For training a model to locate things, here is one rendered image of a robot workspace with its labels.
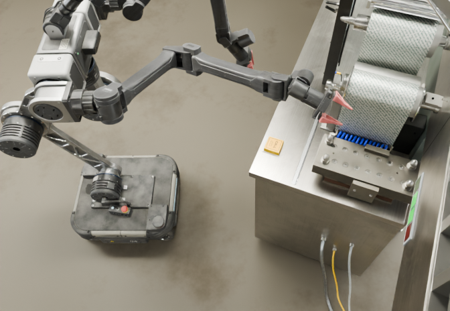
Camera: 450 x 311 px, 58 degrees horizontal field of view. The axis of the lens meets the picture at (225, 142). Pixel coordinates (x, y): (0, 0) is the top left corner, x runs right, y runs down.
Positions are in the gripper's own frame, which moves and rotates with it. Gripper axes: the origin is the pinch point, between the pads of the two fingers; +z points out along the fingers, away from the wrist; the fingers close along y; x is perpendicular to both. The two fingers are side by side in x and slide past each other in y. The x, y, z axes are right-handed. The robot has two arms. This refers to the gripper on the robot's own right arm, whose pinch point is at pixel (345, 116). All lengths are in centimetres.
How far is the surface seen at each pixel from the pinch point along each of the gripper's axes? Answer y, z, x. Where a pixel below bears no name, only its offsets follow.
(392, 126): 1.0, 21.5, -28.0
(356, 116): 4.5, 8.4, -29.3
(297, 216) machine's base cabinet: 63, 14, -43
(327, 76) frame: 3, -6, -69
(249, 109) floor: 67, -37, -161
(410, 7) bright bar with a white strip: -38, 4, -35
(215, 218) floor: 119, -19, -90
